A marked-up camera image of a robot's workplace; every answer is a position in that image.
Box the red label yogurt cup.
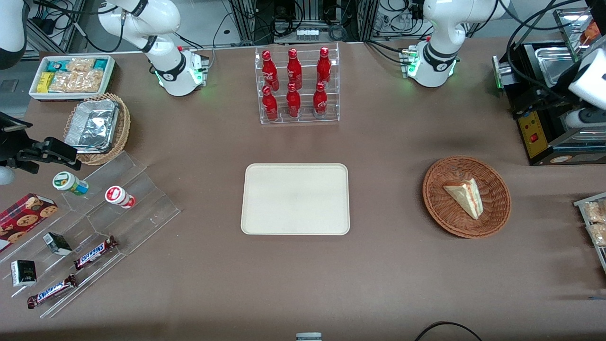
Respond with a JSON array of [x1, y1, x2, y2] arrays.
[[105, 186, 137, 210]]

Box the white snack tray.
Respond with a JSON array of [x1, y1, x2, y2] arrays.
[[28, 55, 117, 101]]

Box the clear cracker pack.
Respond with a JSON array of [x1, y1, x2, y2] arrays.
[[66, 57, 96, 74], [49, 71, 79, 93], [583, 199, 606, 224], [76, 70, 106, 93], [586, 223, 606, 247]]

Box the black metal sealing machine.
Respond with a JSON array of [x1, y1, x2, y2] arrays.
[[492, 7, 606, 167]]

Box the small black white box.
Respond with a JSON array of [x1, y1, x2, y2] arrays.
[[10, 260, 37, 288], [43, 232, 73, 257]]

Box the black cable loop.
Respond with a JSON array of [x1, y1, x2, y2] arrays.
[[414, 321, 484, 341]]

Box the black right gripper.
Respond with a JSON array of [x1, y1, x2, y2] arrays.
[[0, 112, 82, 174]]

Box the aluminium frame rack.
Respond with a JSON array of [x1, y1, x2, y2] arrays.
[[226, 0, 379, 44]]

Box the red plaid cookie box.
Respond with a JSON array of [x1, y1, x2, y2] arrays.
[[0, 192, 59, 253]]

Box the triangle sandwich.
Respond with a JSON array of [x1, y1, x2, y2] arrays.
[[443, 178, 484, 221]]

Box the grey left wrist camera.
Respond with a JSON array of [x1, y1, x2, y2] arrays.
[[563, 108, 606, 130]]

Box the grey tray with snacks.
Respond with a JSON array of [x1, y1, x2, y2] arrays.
[[573, 192, 606, 276]]

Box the clear acrylic bottle rack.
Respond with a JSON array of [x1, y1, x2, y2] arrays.
[[255, 42, 341, 126]]

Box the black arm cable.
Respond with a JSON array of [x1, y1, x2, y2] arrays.
[[506, 0, 590, 98]]

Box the brown snickers bar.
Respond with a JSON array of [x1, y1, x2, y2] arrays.
[[27, 274, 78, 310], [73, 235, 118, 271]]

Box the oval light wicker basket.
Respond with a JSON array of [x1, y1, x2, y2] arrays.
[[63, 93, 131, 166]]

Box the cream rectangular plastic tray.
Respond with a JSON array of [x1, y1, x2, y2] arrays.
[[241, 163, 351, 236]]

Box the silver foil container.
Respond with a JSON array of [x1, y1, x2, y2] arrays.
[[64, 99, 120, 155]]

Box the round brown wicker basket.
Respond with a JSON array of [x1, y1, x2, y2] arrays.
[[422, 155, 512, 239]]

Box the red cola bottle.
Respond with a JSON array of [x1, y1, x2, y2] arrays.
[[285, 82, 302, 119], [286, 48, 303, 90], [312, 81, 329, 119], [316, 46, 332, 87], [261, 50, 279, 91], [261, 85, 279, 122]]

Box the clear acrylic stepped stand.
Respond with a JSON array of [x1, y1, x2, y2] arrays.
[[0, 151, 181, 319]]

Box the green label yogurt cup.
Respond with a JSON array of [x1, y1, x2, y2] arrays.
[[52, 171, 89, 197]]

